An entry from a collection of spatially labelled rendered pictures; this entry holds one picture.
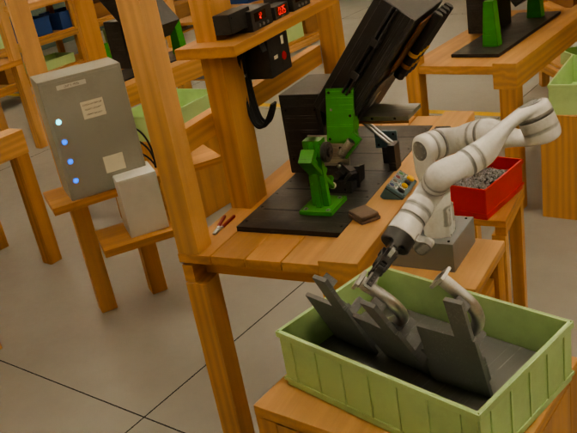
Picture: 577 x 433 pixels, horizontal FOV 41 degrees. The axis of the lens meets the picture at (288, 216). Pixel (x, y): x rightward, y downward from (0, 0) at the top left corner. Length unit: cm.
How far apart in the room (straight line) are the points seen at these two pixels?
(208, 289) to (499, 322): 113
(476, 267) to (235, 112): 108
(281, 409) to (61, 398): 195
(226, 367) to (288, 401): 92
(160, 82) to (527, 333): 135
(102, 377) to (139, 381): 21
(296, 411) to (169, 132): 103
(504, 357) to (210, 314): 120
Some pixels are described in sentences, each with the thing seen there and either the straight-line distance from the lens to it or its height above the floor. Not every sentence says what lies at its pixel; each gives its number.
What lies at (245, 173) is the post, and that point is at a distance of 296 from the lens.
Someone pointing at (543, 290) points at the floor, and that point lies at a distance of 397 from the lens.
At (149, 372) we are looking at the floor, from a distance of 380.
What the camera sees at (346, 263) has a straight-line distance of 243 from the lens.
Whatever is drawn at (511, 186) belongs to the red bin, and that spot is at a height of 85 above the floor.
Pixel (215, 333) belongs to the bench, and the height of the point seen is 55.
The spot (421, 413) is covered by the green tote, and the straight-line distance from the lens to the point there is 180.
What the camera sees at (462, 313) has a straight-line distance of 169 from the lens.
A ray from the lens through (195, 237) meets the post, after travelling 269.
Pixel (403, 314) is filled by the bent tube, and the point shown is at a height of 107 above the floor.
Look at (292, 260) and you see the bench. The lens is 254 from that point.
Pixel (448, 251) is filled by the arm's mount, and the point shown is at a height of 92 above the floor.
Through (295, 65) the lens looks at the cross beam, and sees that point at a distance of 353.
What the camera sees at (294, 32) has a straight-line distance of 933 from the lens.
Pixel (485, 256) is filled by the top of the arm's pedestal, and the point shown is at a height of 85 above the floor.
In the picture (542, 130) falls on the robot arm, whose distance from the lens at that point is 201.
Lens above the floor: 203
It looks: 24 degrees down
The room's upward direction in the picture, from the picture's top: 10 degrees counter-clockwise
